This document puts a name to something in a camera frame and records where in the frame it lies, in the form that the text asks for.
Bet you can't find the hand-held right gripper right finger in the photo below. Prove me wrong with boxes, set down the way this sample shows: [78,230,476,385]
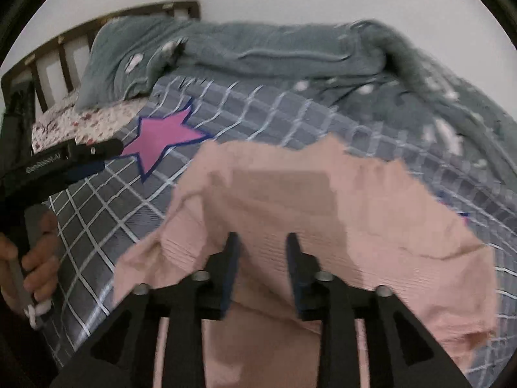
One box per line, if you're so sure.
[286,232,473,388]

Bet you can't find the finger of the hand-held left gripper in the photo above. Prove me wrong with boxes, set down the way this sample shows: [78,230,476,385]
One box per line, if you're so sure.
[65,160,106,183]
[75,138,124,159]

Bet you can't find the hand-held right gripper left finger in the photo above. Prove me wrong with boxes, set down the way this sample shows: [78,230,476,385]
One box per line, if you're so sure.
[50,232,242,388]

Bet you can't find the pink knit sweater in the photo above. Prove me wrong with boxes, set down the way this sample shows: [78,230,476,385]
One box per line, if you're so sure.
[112,133,498,388]

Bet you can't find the floral pillow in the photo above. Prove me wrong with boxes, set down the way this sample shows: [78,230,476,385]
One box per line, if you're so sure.
[31,98,147,155]

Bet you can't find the grey checked star bed sheet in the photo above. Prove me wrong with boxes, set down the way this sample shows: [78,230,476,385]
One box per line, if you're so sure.
[47,73,517,374]

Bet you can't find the grey-green pillow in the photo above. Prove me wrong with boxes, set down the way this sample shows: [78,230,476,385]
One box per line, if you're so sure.
[75,15,190,111]

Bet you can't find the dark wooden headboard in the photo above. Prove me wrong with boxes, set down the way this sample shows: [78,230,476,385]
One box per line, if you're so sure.
[0,0,201,130]

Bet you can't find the grey-green quilt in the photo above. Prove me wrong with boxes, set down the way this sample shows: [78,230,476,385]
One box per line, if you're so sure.
[153,18,517,211]

